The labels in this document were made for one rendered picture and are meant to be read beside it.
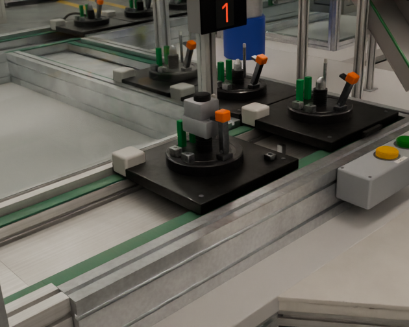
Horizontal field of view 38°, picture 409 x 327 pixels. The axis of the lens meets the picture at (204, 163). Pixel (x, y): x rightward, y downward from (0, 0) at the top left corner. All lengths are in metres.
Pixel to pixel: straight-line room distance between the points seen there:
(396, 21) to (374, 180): 0.58
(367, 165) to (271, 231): 0.23
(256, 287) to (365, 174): 0.28
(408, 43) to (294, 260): 0.71
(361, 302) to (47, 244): 0.48
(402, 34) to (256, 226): 0.74
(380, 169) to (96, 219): 0.50
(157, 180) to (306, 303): 0.32
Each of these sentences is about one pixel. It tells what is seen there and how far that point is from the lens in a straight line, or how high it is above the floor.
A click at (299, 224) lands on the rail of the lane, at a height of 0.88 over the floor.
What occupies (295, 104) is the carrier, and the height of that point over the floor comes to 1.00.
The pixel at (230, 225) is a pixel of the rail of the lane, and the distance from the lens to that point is 0.88.
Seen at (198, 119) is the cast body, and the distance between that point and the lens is 1.00.
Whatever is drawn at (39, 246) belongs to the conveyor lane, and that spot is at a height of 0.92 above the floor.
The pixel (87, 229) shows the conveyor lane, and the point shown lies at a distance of 0.98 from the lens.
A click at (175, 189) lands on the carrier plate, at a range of 0.96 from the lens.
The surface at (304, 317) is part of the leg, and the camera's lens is 0.96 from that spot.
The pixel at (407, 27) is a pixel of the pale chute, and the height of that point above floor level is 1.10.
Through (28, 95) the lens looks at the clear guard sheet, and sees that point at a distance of 1.00.
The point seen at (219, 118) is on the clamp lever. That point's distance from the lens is 0.98.
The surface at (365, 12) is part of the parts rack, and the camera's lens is 1.42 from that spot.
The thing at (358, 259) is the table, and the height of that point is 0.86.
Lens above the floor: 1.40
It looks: 24 degrees down
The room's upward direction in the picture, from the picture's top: 2 degrees counter-clockwise
